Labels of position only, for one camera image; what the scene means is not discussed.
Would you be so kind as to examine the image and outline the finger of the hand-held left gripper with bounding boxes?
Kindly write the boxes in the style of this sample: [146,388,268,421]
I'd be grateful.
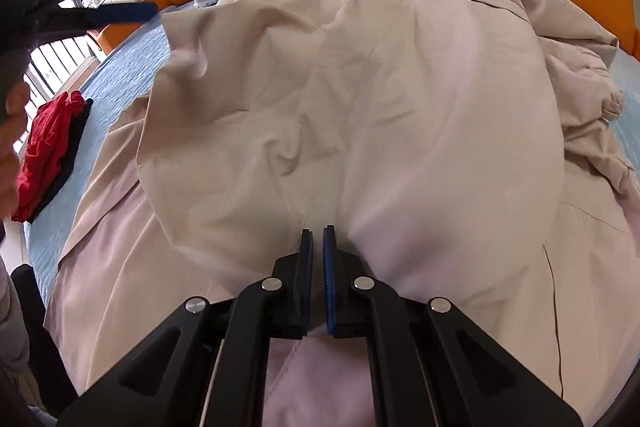
[30,2,160,35]

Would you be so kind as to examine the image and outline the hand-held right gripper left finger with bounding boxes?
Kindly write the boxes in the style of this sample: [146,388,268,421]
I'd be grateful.
[57,228,315,427]

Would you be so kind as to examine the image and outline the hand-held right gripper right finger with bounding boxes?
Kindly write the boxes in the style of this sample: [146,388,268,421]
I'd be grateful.
[322,224,585,427]

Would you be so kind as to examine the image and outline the pink jacket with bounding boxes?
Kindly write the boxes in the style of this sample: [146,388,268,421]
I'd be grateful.
[44,0,640,427]

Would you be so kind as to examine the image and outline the person's left hand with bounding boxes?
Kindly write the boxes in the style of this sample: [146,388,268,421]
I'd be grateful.
[0,82,32,220]

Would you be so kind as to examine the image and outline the light blue bed mat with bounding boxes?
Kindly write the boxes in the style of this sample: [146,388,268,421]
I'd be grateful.
[22,14,640,278]

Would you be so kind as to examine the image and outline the red cloth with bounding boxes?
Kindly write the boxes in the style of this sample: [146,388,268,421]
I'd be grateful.
[11,91,86,223]

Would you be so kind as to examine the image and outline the person's dark clothing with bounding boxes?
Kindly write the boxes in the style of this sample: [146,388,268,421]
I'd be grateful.
[10,264,92,414]

